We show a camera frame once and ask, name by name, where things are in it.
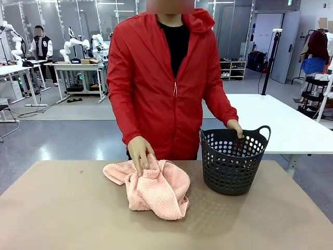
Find blue hanging garment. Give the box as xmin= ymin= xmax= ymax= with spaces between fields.
xmin=300 ymin=57 xmax=327 ymax=78

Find black tripod pole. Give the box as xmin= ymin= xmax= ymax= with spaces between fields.
xmin=261 ymin=29 xmax=283 ymax=96

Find person's left forearm red sleeve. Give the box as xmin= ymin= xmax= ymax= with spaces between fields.
xmin=202 ymin=93 xmax=239 ymax=127

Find dark grey perforated laundry basket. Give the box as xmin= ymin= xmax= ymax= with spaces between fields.
xmin=199 ymin=125 xmax=272 ymax=196

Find black luggage bags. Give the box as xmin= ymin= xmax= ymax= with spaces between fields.
xmin=247 ymin=51 xmax=267 ymax=72

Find grey door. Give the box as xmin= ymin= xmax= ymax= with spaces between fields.
xmin=270 ymin=11 xmax=301 ymax=84

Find dark red hanging garment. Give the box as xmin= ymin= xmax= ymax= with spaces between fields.
xmin=301 ymin=30 xmax=330 ymax=65

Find white desk with cap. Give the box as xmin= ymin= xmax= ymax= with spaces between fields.
xmin=0 ymin=59 xmax=52 ymax=107

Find person's left hand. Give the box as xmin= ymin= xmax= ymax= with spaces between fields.
xmin=226 ymin=119 xmax=244 ymax=139

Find pink towel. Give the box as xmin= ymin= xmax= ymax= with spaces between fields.
xmin=103 ymin=153 xmax=192 ymax=221

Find white desk with cardboard box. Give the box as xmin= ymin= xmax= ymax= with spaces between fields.
xmin=43 ymin=61 xmax=109 ymax=104

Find large white table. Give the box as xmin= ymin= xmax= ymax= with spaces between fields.
xmin=201 ymin=93 xmax=333 ymax=178

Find person's right forearm red sleeve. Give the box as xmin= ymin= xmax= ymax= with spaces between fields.
xmin=110 ymin=98 xmax=151 ymax=146

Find person in varsity jacket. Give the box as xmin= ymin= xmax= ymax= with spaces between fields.
xmin=27 ymin=25 xmax=59 ymax=86

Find white shoe rack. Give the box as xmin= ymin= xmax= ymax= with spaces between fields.
xmin=220 ymin=58 xmax=247 ymax=81

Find person's right hand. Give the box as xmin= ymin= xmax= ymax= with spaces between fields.
xmin=127 ymin=136 xmax=157 ymax=177

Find person in red jacket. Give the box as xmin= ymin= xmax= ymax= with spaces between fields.
xmin=106 ymin=0 xmax=239 ymax=161

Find black trolley cart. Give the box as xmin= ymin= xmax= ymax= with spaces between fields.
xmin=298 ymin=75 xmax=331 ymax=118

